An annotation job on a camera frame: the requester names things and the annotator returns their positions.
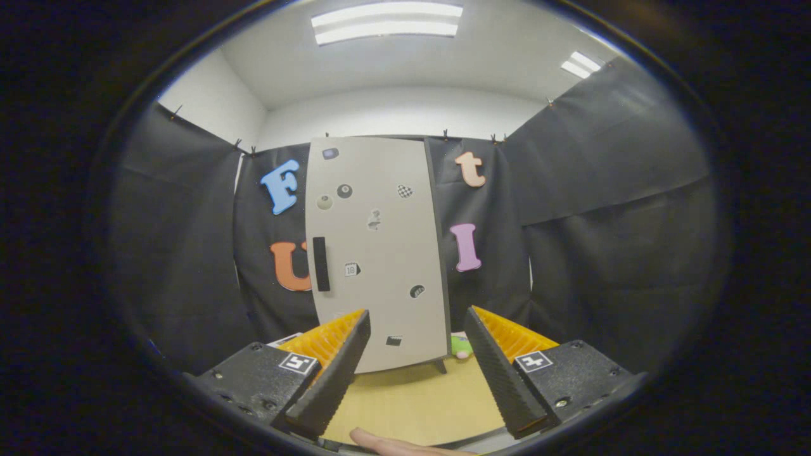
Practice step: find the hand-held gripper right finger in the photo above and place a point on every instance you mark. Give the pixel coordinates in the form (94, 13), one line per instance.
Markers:
(500, 373)

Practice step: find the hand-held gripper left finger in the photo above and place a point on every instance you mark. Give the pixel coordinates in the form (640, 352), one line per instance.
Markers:
(336, 380)

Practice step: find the dark grey shoe cabinet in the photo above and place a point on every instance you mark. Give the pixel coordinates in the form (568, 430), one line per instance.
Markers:
(441, 366)

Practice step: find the beige shoe cabinet door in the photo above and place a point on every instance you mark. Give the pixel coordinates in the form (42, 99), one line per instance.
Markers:
(386, 253)

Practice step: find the green plush toy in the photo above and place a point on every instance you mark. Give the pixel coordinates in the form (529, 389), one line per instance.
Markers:
(461, 346)

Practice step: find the white cover book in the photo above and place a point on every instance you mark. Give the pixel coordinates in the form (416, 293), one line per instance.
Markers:
(285, 339)

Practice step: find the black backdrop cloth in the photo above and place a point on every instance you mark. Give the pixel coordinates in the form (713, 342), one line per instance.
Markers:
(602, 253)

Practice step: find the small ceiling light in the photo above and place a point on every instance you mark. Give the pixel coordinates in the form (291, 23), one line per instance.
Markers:
(581, 64)

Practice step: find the long ceiling light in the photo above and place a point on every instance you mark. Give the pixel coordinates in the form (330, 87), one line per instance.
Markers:
(386, 22)

